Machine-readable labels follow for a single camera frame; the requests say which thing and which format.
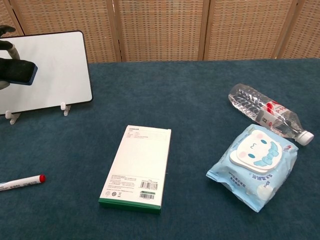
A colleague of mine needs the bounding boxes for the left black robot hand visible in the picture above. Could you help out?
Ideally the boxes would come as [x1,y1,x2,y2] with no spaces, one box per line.
[0,24,20,91]

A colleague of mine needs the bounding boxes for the black and blue whiteboard eraser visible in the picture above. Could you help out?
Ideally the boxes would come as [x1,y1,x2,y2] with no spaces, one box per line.
[0,59,39,86]

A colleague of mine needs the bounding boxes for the white plastic board stand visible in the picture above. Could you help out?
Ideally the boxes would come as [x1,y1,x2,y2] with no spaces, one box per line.
[5,101,72,125]

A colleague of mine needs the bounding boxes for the white marker with red cap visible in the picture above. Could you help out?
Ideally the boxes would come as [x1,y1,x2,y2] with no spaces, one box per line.
[0,174,47,192]

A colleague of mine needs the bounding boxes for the woven bamboo folding screen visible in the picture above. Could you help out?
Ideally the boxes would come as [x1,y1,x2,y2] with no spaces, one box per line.
[0,0,320,64]

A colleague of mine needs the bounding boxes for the teal blue tablecloth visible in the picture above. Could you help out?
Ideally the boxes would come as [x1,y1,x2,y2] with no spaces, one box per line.
[0,58,320,240]

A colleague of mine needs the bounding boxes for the white box with green edge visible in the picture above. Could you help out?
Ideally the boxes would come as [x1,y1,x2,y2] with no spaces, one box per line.
[98,125,172,215]

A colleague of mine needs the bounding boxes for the clear plastic water bottle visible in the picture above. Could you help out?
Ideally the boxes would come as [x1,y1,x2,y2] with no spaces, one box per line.
[228,83,315,146]

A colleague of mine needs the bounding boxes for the light blue wet wipes pack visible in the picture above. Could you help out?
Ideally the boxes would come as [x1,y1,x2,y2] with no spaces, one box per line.
[206,123,300,213]

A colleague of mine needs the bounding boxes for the white whiteboard with black frame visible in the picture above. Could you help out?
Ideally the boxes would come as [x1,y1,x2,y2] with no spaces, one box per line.
[0,30,94,117]

